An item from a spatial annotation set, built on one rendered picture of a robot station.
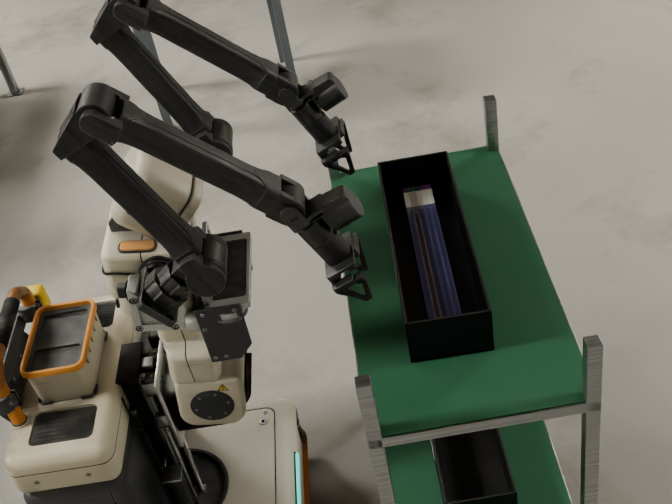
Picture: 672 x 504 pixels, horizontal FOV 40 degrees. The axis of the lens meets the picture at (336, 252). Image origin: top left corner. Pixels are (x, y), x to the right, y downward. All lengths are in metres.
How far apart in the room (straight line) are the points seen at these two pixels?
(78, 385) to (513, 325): 1.00
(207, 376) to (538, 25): 3.38
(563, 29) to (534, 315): 3.21
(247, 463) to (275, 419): 0.17
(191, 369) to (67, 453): 0.33
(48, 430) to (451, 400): 0.94
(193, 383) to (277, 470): 0.55
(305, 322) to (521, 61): 1.98
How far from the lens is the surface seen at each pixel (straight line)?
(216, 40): 1.99
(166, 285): 1.80
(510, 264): 2.10
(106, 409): 2.21
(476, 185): 2.34
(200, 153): 1.62
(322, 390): 3.17
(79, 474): 2.21
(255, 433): 2.74
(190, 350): 2.13
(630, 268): 3.52
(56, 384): 2.23
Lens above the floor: 2.34
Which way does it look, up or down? 39 degrees down
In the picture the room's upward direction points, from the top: 12 degrees counter-clockwise
